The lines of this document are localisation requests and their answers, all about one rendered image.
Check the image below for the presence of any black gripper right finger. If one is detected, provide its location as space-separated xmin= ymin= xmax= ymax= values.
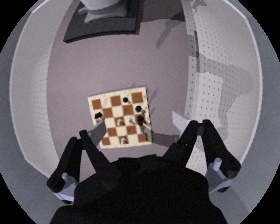
xmin=147 ymin=110 xmax=241 ymax=193

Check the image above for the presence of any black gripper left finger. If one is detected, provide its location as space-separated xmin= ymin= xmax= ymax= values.
xmin=47 ymin=120 xmax=124 ymax=204

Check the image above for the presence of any brown and cream chessboard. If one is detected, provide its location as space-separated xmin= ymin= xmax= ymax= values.
xmin=88 ymin=87 xmax=152 ymax=148

